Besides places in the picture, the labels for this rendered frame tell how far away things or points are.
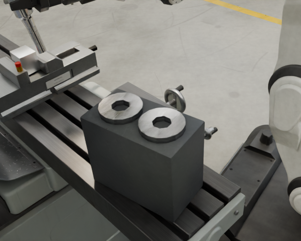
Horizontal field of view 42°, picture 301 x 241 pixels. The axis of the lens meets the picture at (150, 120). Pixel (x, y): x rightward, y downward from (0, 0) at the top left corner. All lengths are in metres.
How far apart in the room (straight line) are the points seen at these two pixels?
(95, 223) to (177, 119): 0.75
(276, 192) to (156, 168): 0.71
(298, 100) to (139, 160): 0.43
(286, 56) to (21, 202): 0.79
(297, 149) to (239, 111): 1.48
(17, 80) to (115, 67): 2.00
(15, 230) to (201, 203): 0.56
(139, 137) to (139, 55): 2.51
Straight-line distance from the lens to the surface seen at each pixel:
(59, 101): 1.18
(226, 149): 2.31
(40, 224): 1.23
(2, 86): 1.18
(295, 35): 0.97
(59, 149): 1.02
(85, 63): 1.25
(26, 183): 1.12
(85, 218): 1.36
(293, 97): 0.99
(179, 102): 1.60
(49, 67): 1.17
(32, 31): 1.08
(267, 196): 1.36
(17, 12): 1.05
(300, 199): 1.20
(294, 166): 1.19
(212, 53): 3.20
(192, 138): 0.73
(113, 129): 0.75
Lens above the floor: 1.59
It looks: 39 degrees down
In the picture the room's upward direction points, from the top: 5 degrees counter-clockwise
